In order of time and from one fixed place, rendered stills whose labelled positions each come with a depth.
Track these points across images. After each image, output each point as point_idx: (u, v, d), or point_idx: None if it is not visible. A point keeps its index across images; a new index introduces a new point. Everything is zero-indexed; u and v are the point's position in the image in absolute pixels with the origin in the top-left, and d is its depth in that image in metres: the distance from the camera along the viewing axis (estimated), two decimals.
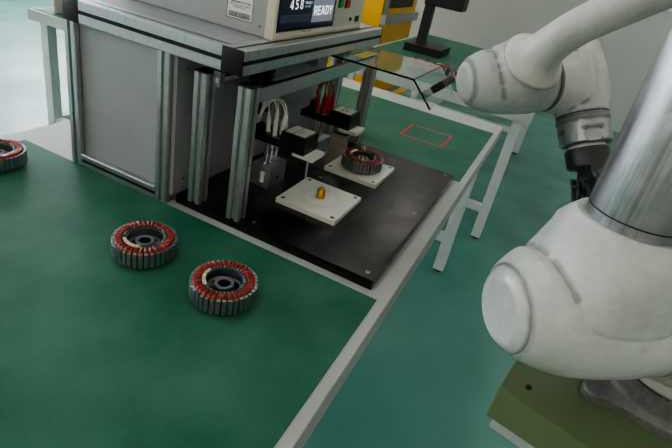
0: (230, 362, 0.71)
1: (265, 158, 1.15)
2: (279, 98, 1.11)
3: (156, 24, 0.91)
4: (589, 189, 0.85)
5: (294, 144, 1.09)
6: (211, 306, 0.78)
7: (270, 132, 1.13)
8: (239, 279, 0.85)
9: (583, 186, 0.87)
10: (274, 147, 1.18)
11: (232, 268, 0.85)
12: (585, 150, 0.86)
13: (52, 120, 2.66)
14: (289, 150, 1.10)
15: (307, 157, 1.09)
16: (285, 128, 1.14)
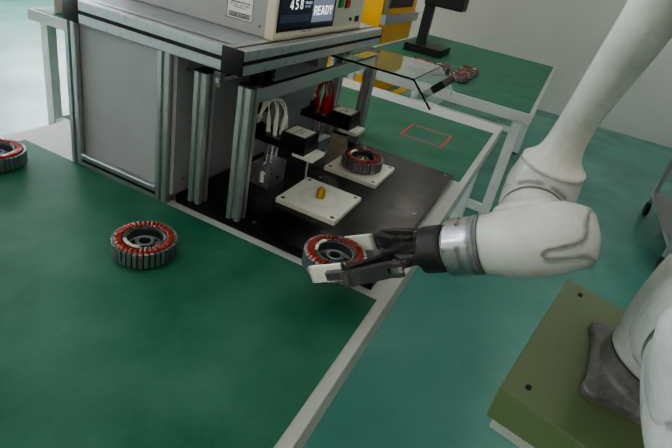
0: (230, 362, 0.71)
1: (265, 158, 1.15)
2: (279, 98, 1.11)
3: (156, 24, 0.91)
4: (390, 250, 0.78)
5: (294, 144, 1.09)
6: None
7: (270, 132, 1.13)
8: (351, 256, 0.88)
9: (399, 243, 0.79)
10: (274, 147, 1.18)
11: (347, 245, 0.89)
12: (431, 248, 0.74)
13: (52, 120, 2.66)
14: (289, 150, 1.10)
15: (307, 157, 1.09)
16: (285, 128, 1.14)
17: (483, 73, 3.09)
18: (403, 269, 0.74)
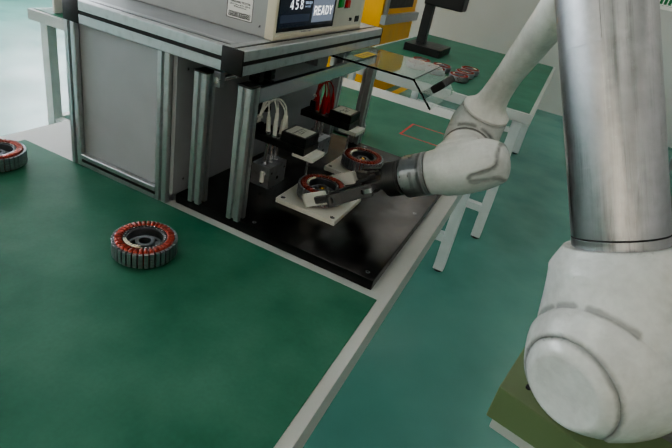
0: (230, 362, 0.71)
1: (265, 158, 1.15)
2: (279, 98, 1.11)
3: (156, 24, 0.91)
4: (362, 179, 1.05)
5: (294, 144, 1.09)
6: None
7: (270, 132, 1.13)
8: (334, 189, 1.15)
9: (369, 175, 1.06)
10: (274, 147, 1.18)
11: (331, 181, 1.16)
12: (391, 175, 1.01)
13: (52, 120, 2.66)
14: (289, 150, 1.10)
15: (307, 157, 1.09)
16: (285, 128, 1.14)
17: (483, 73, 3.09)
18: (372, 190, 1.01)
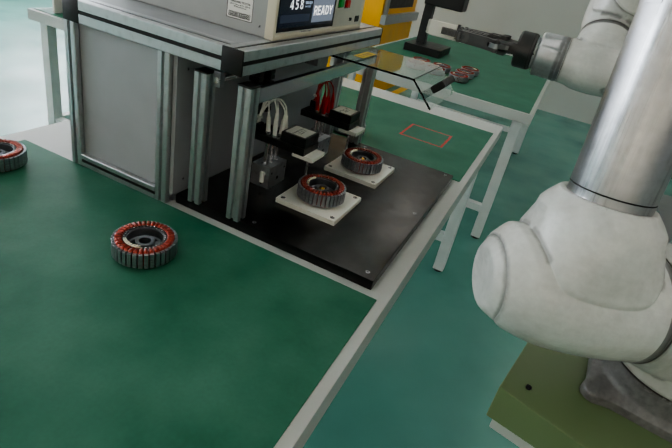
0: (230, 362, 0.71)
1: (265, 158, 1.15)
2: (279, 98, 1.11)
3: (156, 24, 0.91)
4: None
5: (294, 144, 1.09)
6: (307, 196, 1.09)
7: (270, 132, 1.13)
8: (334, 189, 1.15)
9: None
10: (274, 147, 1.18)
11: (331, 181, 1.16)
12: None
13: (52, 120, 2.66)
14: (289, 150, 1.10)
15: (307, 157, 1.09)
16: (285, 128, 1.14)
17: (483, 73, 3.09)
18: None
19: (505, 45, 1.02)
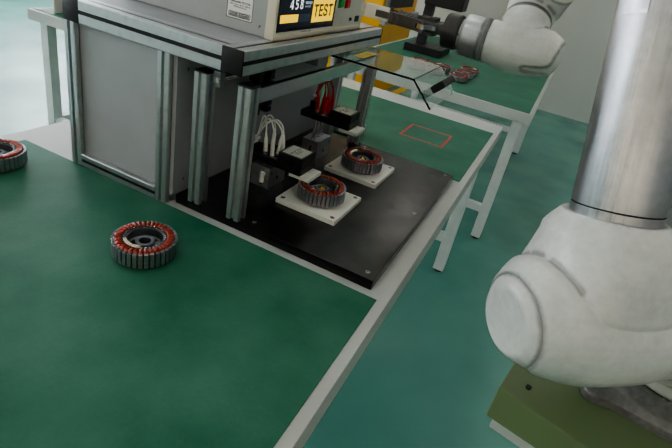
0: (230, 362, 0.71)
1: None
2: (276, 119, 1.13)
3: (156, 24, 0.91)
4: None
5: (291, 164, 1.11)
6: (307, 196, 1.09)
7: (267, 152, 1.15)
8: (334, 189, 1.15)
9: None
10: None
11: (331, 181, 1.16)
12: None
13: (52, 120, 2.66)
14: (286, 170, 1.12)
15: (304, 177, 1.11)
16: (282, 148, 1.16)
17: (483, 73, 3.09)
18: None
19: (432, 26, 1.07)
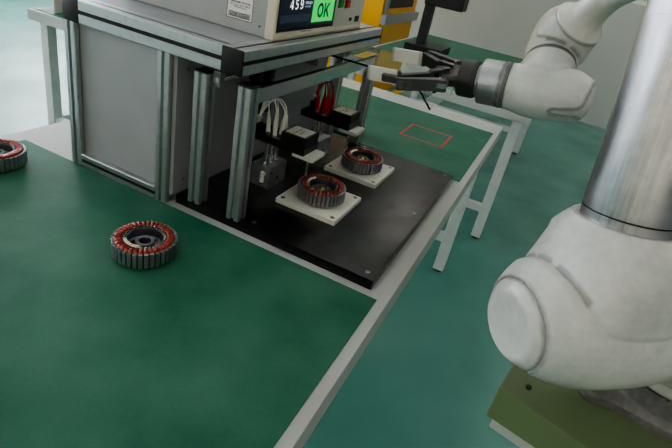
0: (230, 362, 0.71)
1: (265, 158, 1.15)
2: (279, 98, 1.11)
3: (156, 24, 0.91)
4: None
5: (294, 144, 1.09)
6: (307, 196, 1.09)
7: (270, 132, 1.13)
8: (334, 189, 1.15)
9: None
10: (274, 147, 1.18)
11: (331, 181, 1.16)
12: None
13: (52, 120, 2.66)
14: (289, 150, 1.10)
15: (307, 157, 1.09)
16: (285, 128, 1.14)
17: None
18: None
19: (448, 79, 0.99)
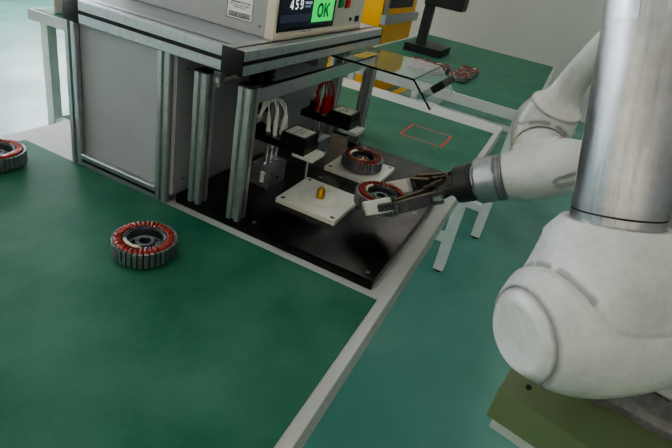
0: (230, 362, 0.71)
1: (265, 158, 1.15)
2: (279, 98, 1.11)
3: (156, 24, 0.91)
4: None
5: (294, 144, 1.09)
6: None
7: (270, 132, 1.13)
8: (393, 197, 1.08)
9: None
10: (274, 147, 1.18)
11: (389, 188, 1.09)
12: None
13: (52, 120, 2.66)
14: (289, 150, 1.10)
15: (307, 157, 1.09)
16: (285, 128, 1.14)
17: (483, 73, 3.09)
18: None
19: (444, 190, 0.97)
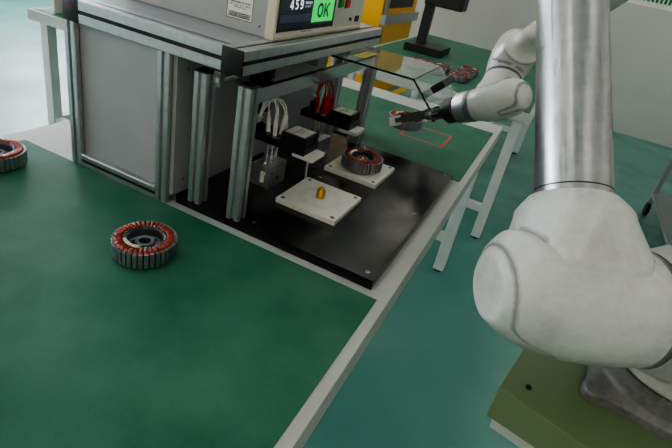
0: (230, 362, 0.71)
1: (265, 158, 1.15)
2: (279, 98, 1.11)
3: (156, 24, 0.91)
4: (442, 118, 1.51)
5: (294, 144, 1.09)
6: None
7: (270, 132, 1.13)
8: None
9: (442, 119, 1.50)
10: (274, 147, 1.18)
11: None
12: None
13: (52, 120, 2.66)
14: (289, 150, 1.10)
15: (307, 157, 1.09)
16: (285, 128, 1.14)
17: (483, 73, 3.09)
18: None
19: (435, 111, 1.45)
